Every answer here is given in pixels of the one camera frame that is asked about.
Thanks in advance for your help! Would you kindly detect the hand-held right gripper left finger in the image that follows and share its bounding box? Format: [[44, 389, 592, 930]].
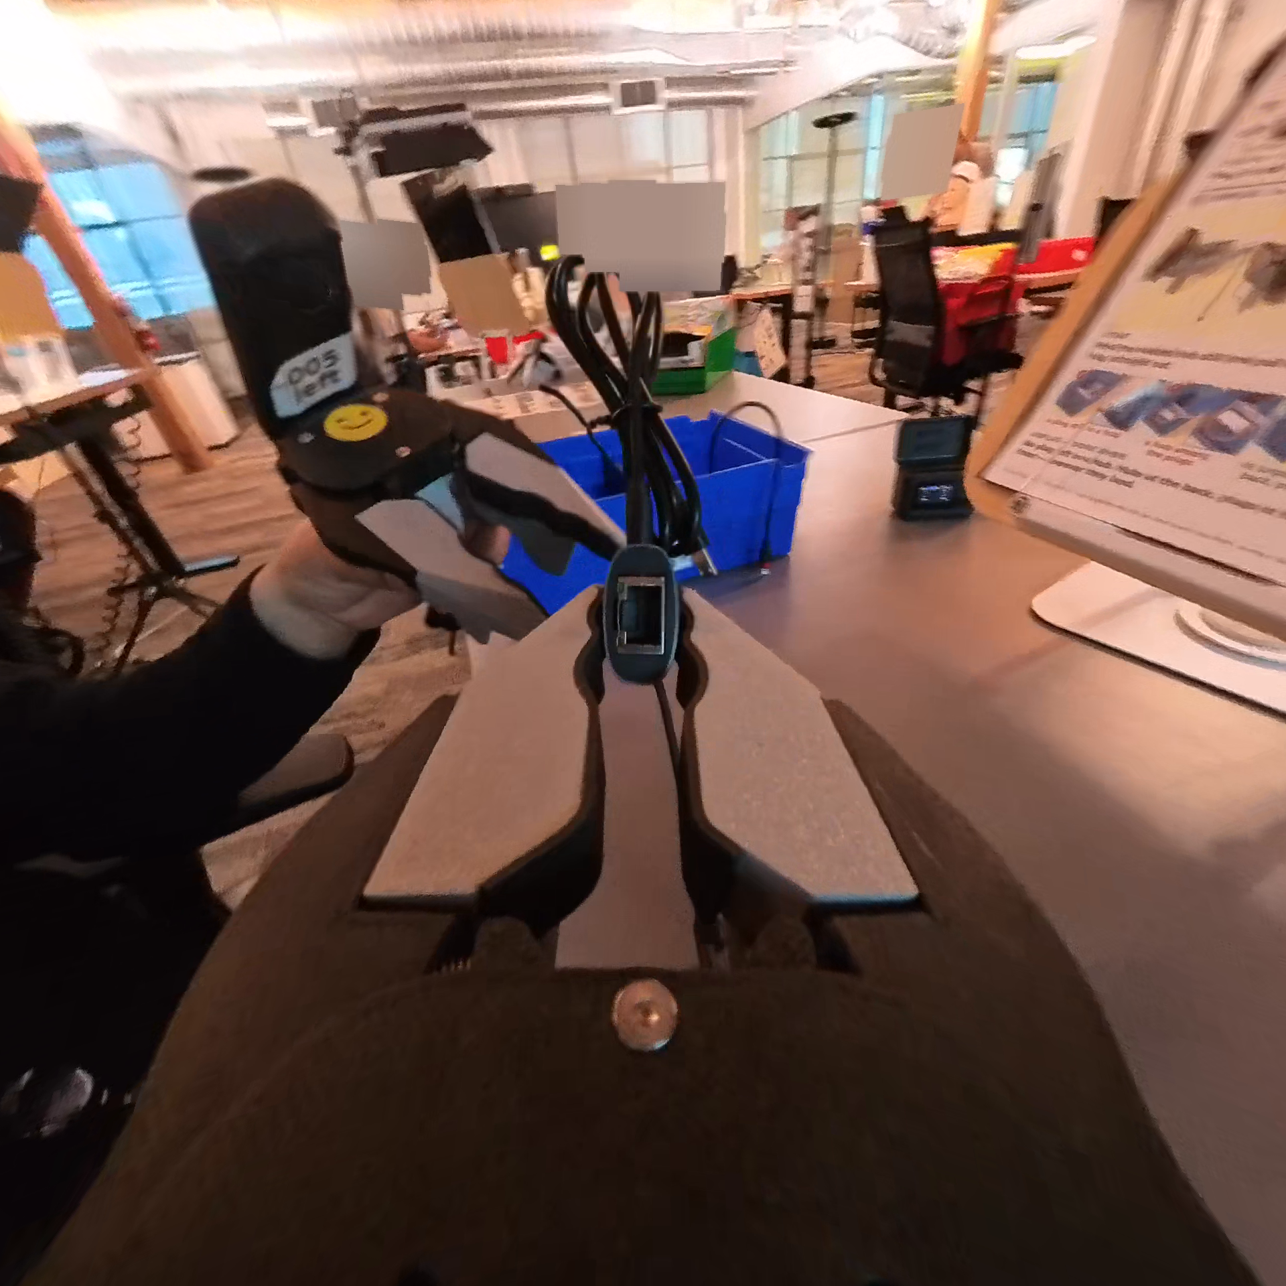
[[363, 584, 609, 935]]

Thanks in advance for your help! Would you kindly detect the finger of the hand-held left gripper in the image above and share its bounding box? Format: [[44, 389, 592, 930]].
[[457, 427, 630, 577], [356, 498, 553, 646]]

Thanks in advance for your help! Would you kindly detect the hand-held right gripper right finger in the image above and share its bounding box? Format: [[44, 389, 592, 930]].
[[678, 590, 921, 926]]

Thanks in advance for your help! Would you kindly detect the black usb cable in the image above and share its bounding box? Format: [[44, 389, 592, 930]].
[[545, 254, 720, 579]]

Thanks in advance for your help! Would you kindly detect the black usb hub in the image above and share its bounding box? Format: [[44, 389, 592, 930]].
[[602, 545, 688, 689]]

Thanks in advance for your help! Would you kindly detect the blue plastic bin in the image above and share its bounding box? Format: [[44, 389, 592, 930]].
[[500, 408, 814, 609]]

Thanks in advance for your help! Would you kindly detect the person's left forearm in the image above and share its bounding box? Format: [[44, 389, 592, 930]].
[[0, 573, 374, 875]]

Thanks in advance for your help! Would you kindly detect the person's left hand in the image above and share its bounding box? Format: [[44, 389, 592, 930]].
[[250, 522, 433, 665]]

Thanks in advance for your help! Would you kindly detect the white cabinet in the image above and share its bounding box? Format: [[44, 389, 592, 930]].
[[132, 353, 245, 464]]

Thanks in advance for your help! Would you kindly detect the green cardboard box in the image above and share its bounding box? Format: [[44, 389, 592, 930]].
[[658, 322, 742, 398]]

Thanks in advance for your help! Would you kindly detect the small black desk device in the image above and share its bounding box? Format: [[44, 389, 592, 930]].
[[893, 414, 979, 522]]

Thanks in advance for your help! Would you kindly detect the black office chair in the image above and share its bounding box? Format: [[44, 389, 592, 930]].
[[870, 216, 1028, 412]]

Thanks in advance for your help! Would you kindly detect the instruction sheet in stand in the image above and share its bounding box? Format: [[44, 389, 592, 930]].
[[969, 31, 1286, 716]]

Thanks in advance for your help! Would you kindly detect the red plastic crate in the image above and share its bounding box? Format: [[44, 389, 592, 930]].
[[930, 237, 1097, 338]]

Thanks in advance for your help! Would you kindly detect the wooden post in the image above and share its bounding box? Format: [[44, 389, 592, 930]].
[[0, 121, 215, 475]]

